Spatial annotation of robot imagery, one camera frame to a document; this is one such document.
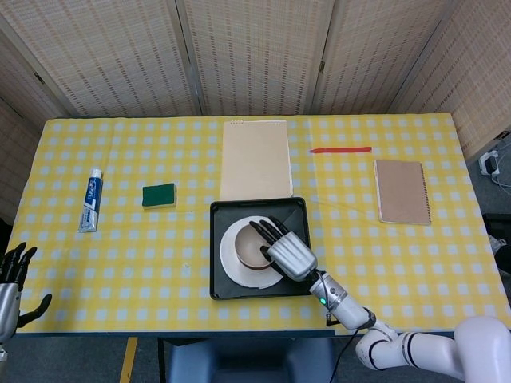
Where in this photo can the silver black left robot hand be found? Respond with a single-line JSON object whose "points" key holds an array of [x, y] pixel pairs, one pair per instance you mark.
{"points": [[10, 295]]}

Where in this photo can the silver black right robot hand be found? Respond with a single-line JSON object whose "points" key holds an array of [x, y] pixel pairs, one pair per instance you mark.
{"points": [[289, 253]]}

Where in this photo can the plain beige bowl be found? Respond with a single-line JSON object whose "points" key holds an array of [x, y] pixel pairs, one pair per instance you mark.
{"points": [[247, 243]]}

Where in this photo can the white paper plate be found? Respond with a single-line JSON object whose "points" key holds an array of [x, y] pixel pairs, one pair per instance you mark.
{"points": [[229, 259]]}

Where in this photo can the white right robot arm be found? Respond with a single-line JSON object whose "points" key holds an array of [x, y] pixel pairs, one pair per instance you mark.
{"points": [[399, 347]]}

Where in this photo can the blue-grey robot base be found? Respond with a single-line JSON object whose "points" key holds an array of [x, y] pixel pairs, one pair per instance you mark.
{"points": [[247, 363]]}

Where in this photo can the black plastic tray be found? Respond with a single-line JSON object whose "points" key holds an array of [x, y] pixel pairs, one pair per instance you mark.
{"points": [[223, 285]]}

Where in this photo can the beige spiral notepad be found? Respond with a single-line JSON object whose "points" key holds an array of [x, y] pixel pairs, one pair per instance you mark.
{"points": [[255, 159]]}

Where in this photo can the red pen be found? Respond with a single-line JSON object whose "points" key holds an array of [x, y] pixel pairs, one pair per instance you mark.
{"points": [[343, 150]]}

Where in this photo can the yellow checked tablecloth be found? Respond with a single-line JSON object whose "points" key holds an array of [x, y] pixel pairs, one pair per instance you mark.
{"points": [[120, 247]]}

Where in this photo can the blue white toothpaste tube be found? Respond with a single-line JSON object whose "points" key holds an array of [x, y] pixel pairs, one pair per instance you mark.
{"points": [[90, 199]]}

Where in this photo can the brown spiral notebook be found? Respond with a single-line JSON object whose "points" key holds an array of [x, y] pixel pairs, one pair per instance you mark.
{"points": [[402, 191]]}

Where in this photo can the green and yellow sponge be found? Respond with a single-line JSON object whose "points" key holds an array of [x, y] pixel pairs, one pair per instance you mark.
{"points": [[159, 196]]}

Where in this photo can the woven folding screen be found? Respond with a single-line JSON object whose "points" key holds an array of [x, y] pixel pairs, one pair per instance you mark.
{"points": [[255, 56]]}

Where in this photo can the black floor object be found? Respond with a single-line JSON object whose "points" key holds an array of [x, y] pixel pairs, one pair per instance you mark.
{"points": [[499, 231]]}

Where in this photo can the white power adapter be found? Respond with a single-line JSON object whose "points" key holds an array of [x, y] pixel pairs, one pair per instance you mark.
{"points": [[489, 163]]}

